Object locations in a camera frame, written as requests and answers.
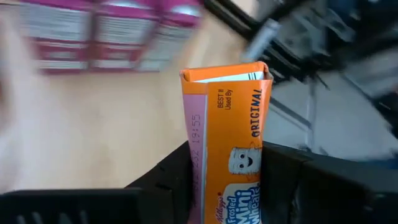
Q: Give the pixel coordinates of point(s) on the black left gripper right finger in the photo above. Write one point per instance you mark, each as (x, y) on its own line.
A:
(326, 196)

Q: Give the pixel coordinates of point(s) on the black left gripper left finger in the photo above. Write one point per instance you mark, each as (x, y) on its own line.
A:
(93, 208)

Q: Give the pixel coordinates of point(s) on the orange Mini Wheats cereal box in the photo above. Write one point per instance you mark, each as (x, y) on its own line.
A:
(233, 124)

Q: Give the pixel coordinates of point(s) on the wooden shelf with black legs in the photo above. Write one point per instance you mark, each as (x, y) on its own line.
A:
(109, 124)

